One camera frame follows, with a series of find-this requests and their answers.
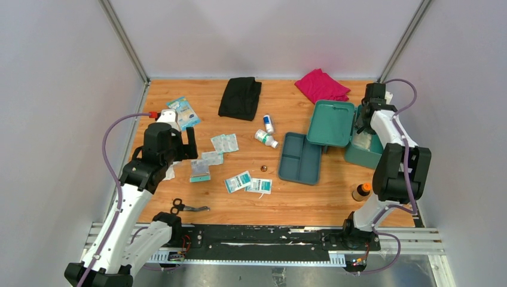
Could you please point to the gauze pack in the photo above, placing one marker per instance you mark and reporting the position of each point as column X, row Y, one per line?
column 362, row 140

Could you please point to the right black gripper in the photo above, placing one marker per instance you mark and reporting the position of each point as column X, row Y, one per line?
column 365, row 127

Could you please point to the black metal base rail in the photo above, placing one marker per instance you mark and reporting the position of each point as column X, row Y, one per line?
column 259, row 246

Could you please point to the bandage strips pack lower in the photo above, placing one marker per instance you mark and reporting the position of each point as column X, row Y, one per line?
column 212, row 158

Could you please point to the white bottle green label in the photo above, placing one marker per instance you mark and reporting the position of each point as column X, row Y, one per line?
column 265, row 138

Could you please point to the dark teal divided tray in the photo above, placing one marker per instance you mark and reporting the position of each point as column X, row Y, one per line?
column 300, row 160

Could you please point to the small white blue bottle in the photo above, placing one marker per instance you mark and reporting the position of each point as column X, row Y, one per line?
column 269, row 128

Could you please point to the black handled scissors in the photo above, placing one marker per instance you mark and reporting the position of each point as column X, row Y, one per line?
column 178, row 206

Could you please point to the white gauze pad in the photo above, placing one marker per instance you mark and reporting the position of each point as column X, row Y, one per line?
column 170, row 173

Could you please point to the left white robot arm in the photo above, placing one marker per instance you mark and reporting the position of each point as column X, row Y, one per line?
column 122, row 214

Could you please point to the light blue mask packet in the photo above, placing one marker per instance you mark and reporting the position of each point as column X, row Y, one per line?
column 187, row 117

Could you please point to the teal medicine box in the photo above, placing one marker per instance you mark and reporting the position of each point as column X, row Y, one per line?
column 333, row 124

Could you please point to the black folded cloth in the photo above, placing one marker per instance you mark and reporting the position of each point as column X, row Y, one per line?
column 240, row 98

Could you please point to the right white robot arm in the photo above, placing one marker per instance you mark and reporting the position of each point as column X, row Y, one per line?
column 401, row 173

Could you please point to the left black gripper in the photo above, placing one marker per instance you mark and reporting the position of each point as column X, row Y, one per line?
column 185, row 152

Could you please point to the brown bottle orange cap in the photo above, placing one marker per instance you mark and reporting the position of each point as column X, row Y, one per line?
column 361, row 192

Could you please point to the teal white sachet left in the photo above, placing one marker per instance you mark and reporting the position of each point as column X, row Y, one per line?
column 238, row 182

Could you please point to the teal white sachet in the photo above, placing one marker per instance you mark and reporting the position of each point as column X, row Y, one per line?
column 238, row 182
column 258, row 185

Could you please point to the clear bag teal strip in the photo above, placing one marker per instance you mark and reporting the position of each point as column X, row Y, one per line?
column 199, row 171

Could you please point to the teal white sachet right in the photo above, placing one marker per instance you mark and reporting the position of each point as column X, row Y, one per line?
column 258, row 185

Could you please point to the pink folded cloth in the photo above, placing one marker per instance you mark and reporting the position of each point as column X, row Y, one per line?
column 318, row 85

